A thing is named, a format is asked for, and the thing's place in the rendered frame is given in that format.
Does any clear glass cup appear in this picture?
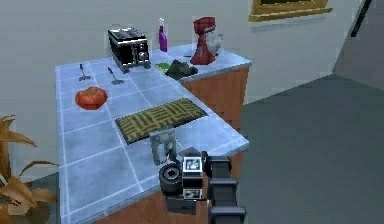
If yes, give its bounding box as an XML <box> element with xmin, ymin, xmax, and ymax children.
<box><xmin>148</xmin><ymin>127</ymin><xmax>179</xmax><ymax>167</ymax></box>

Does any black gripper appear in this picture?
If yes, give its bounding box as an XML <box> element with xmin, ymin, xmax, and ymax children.
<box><xmin>158</xmin><ymin>162</ymin><xmax>198</xmax><ymax>215</ymax></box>

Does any yellow black woven mat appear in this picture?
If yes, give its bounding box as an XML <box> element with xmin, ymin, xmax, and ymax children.
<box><xmin>114</xmin><ymin>97</ymin><xmax>209</xmax><ymax>145</ymax></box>

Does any purple spray bottle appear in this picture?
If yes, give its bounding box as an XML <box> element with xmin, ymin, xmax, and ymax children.
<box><xmin>158</xmin><ymin>17</ymin><xmax>169</xmax><ymax>53</ymax></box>

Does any red stand mixer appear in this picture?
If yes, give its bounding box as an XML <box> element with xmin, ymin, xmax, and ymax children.
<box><xmin>189</xmin><ymin>16</ymin><xmax>224</xmax><ymax>66</ymax></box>

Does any blue tiled kitchen counter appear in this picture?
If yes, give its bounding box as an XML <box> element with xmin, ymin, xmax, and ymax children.
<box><xmin>54</xmin><ymin>42</ymin><xmax>253</xmax><ymax>224</ymax></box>

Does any black chrome toaster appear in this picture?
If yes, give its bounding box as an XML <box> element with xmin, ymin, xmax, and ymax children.
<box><xmin>107</xmin><ymin>27</ymin><xmax>152</xmax><ymax>74</ymax></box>

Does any green sponge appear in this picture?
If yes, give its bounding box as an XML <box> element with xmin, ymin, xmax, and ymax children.
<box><xmin>155</xmin><ymin>62</ymin><xmax>172</xmax><ymax>73</ymax></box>

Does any black food turner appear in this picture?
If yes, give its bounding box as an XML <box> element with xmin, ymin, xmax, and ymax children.
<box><xmin>107</xmin><ymin>66</ymin><xmax>125</xmax><ymax>86</ymax></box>
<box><xmin>78</xmin><ymin>63</ymin><xmax>92</xmax><ymax>82</ymax></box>

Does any dark crumpled cloth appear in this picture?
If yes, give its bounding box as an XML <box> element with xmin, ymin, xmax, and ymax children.
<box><xmin>165</xmin><ymin>59</ymin><xmax>199</xmax><ymax>80</ymax></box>

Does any gold framed picture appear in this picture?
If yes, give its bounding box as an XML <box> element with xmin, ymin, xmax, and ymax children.
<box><xmin>248</xmin><ymin>0</ymin><xmax>334</xmax><ymax>23</ymax></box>

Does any red tomato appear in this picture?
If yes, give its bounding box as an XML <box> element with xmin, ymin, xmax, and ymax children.
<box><xmin>74</xmin><ymin>86</ymin><xmax>109</xmax><ymax>111</ymax></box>

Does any brown house plant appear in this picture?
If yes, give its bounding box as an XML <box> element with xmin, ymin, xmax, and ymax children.
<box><xmin>0</xmin><ymin>114</ymin><xmax>60</xmax><ymax>224</ymax></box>

